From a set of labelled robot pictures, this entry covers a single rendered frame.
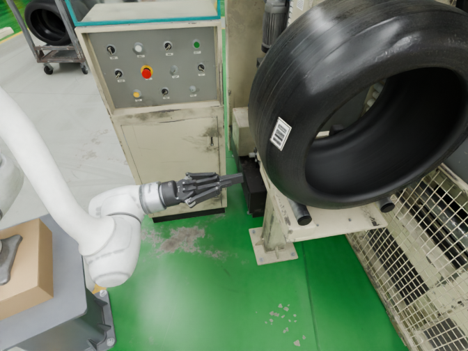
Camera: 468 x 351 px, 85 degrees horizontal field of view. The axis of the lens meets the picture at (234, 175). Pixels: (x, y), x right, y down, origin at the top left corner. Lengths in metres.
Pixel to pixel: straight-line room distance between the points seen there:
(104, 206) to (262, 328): 1.12
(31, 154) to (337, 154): 0.91
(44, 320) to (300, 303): 1.21
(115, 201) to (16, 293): 0.45
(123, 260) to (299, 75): 0.55
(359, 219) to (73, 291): 1.02
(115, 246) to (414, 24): 0.74
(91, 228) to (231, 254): 1.22
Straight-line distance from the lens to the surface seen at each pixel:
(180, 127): 1.37
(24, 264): 1.13
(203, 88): 1.32
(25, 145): 0.67
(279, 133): 0.57
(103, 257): 0.67
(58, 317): 1.10
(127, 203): 0.76
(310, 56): 0.57
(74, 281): 1.13
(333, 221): 0.98
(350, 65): 0.55
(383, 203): 0.95
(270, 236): 1.60
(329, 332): 1.68
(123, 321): 1.72
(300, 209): 0.83
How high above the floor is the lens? 1.56
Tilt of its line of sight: 45 degrees down
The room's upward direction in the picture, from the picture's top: straight up
